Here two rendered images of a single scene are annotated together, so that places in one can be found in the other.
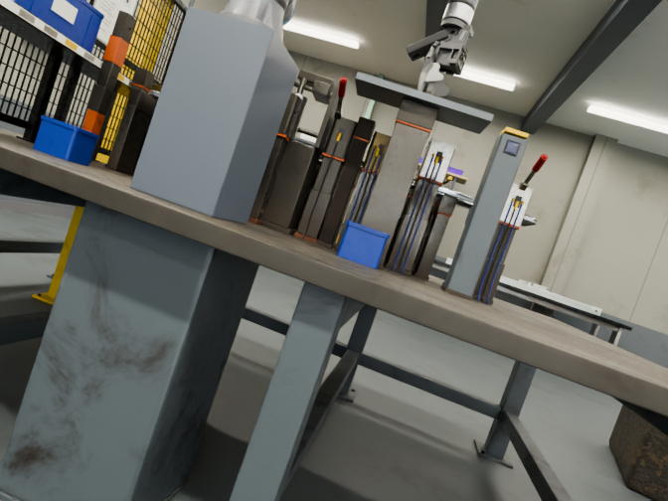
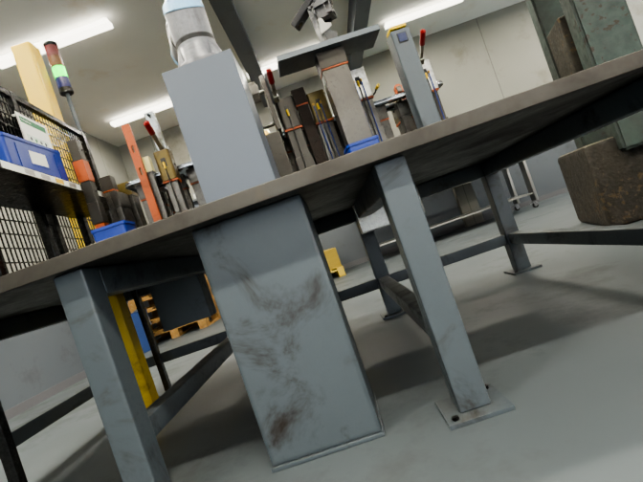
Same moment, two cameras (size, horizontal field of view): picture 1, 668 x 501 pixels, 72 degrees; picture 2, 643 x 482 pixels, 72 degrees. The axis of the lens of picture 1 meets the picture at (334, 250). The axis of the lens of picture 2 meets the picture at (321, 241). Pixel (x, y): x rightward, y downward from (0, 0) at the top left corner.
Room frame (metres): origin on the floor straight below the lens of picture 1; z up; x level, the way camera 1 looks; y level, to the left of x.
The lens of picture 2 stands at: (-0.25, 0.37, 0.51)
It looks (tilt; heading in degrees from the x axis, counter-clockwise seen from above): 1 degrees up; 352
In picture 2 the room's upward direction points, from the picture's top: 19 degrees counter-clockwise
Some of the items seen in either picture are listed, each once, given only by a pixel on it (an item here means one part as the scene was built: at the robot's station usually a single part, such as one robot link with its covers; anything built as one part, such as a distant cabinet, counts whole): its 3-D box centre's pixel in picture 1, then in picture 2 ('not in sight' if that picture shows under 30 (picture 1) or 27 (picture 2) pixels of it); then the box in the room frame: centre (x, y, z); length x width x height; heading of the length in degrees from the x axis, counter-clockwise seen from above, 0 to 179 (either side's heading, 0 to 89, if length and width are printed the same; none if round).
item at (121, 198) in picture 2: (133, 132); (130, 227); (1.69, 0.84, 0.85); 0.12 x 0.03 x 0.30; 175
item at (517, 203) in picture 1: (498, 245); (433, 108); (1.39, -0.46, 0.88); 0.12 x 0.07 x 0.36; 175
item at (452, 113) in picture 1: (420, 103); (327, 51); (1.27, -0.09, 1.16); 0.37 x 0.14 x 0.02; 85
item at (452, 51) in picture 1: (449, 48); (319, 5); (1.25, -0.11, 1.32); 0.09 x 0.08 x 0.12; 65
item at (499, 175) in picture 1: (483, 218); (417, 92); (1.24, -0.35, 0.92); 0.08 x 0.08 x 0.44; 85
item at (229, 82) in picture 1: (220, 123); (228, 138); (1.05, 0.34, 0.90); 0.20 x 0.20 x 0.40; 80
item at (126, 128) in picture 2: not in sight; (146, 186); (1.51, 0.69, 0.95); 0.03 x 0.01 x 0.50; 85
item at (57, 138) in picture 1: (67, 141); (118, 239); (1.23, 0.77, 0.75); 0.11 x 0.10 x 0.09; 85
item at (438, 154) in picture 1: (418, 209); (369, 122); (1.41, -0.21, 0.90); 0.13 x 0.08 x 0.41; 175
